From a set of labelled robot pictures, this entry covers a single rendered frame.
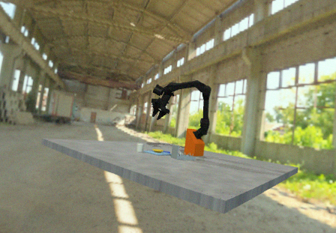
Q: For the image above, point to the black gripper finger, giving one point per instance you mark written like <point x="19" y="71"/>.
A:
<point x="161" y="114"/>
<point x="155" y="111"/>

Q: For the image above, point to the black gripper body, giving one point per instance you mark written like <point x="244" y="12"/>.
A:
<point x="162" y="107"/>

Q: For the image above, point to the grey dish rack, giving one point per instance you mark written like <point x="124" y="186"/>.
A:
<point x="175" y="154"/>

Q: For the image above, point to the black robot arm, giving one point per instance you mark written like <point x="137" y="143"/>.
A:
<point x="173" y="86"/>

